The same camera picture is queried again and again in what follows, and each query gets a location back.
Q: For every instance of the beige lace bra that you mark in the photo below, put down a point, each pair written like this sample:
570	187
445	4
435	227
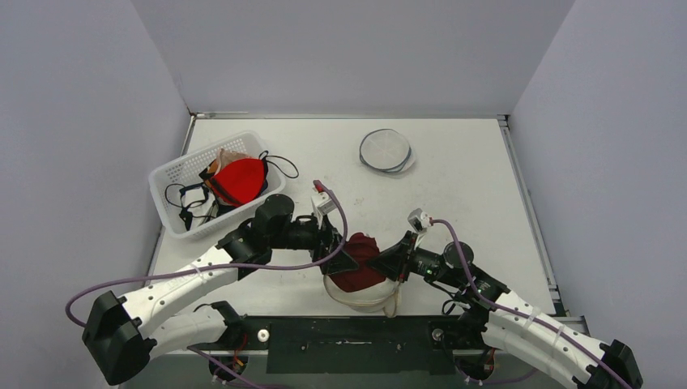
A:
226	157

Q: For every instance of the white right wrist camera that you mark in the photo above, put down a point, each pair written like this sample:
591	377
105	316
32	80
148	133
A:
419	220

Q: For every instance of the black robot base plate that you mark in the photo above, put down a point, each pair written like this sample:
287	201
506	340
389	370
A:
357	345

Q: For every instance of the white mesh bag beige trim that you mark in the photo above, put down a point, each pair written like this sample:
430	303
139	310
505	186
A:
381	298

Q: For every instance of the dark red bra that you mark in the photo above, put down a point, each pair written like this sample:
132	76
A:
361	248

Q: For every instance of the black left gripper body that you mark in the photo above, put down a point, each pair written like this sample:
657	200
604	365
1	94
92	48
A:
320	250

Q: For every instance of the white perforated plastic basket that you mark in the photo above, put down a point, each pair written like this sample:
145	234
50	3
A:
185	170

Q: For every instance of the aluminium front frame rail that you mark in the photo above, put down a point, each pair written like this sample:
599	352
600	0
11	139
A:
212	332

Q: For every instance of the red bra black trim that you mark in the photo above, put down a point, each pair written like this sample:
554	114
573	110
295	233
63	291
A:
244	180

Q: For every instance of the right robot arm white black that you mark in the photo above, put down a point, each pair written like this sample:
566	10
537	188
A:
495	316

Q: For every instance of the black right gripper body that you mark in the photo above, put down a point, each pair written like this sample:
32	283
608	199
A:
405	256

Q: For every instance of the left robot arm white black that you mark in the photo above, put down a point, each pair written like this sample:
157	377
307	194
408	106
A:
124	333

